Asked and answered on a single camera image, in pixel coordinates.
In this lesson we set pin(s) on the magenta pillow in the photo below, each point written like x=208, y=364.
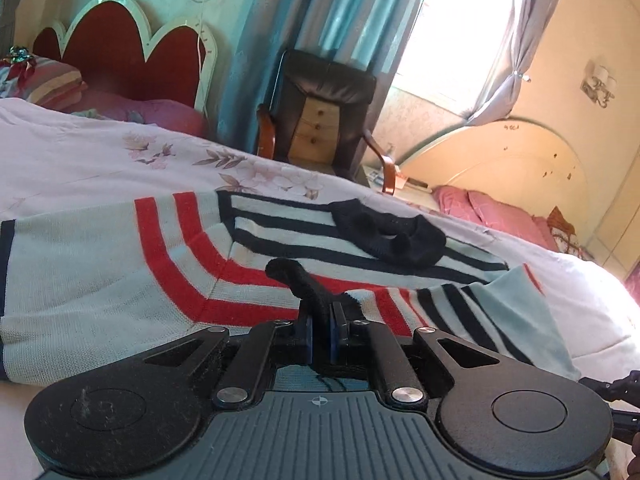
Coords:
x=167, y=114

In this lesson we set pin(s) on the grey tied-back curtain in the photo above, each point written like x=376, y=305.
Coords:
x=529, y=20

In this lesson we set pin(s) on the teal curtain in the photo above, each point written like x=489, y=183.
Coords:
x=369, y=35

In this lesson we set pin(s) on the red heart-shaped headboard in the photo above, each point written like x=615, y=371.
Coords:
x=112, y=44

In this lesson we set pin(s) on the floral white bed quilt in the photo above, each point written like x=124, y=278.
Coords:
x=54, y=162

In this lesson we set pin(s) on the striped knit children's sweater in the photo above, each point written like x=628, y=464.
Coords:
x=85, y=287

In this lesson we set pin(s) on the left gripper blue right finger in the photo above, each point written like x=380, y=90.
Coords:
x=339, y=332

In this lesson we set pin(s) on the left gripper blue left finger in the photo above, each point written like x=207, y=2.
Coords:
x=304, y=334

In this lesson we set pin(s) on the wall lamp sconce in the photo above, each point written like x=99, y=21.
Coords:
x=598, y=85

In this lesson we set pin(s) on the cream arched headboard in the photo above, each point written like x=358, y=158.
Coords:
x=513, y=161

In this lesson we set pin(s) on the striped pillow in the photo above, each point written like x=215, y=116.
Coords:
x=52, y=84

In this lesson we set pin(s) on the black leather wooden armchair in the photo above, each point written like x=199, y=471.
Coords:
x=316, y=118

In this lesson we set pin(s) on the orange patterned cushion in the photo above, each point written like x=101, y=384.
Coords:
x=565, y=236

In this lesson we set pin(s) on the pink pillow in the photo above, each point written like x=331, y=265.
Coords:
x=480, y=208

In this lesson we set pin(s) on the bedside nightstand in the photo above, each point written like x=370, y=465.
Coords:
x=403, y=187

